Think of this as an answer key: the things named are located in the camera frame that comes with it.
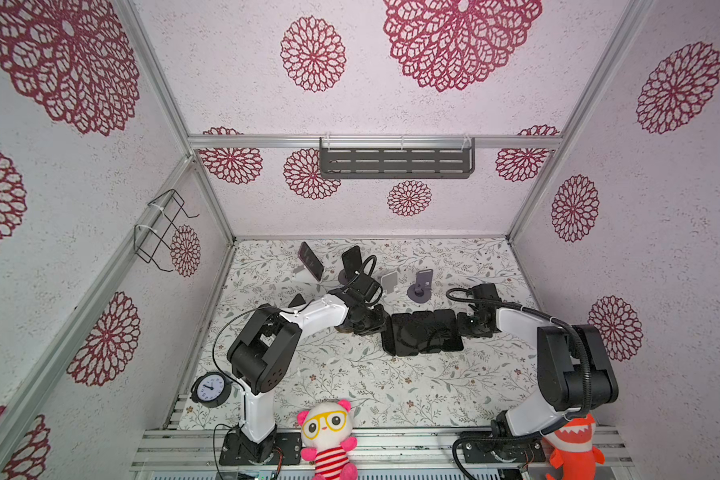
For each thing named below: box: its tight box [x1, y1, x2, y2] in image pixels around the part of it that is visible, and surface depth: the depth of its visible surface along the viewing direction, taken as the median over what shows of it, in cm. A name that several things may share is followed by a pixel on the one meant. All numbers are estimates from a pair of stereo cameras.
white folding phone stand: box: [381, 271, 398, 294], surface depth 100 cm
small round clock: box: [190, 371, 233, 408], surface depth 81 cm
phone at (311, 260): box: [297, 241, 325, 281], surface depth 105 cm
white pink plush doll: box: [297, 399, 358, 480], surface depth 71 cm
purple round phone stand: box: [407, 269, 433, 303], surface depth 102 cm
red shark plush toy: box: [544, 413, 605, 480], surface depth 70 cm
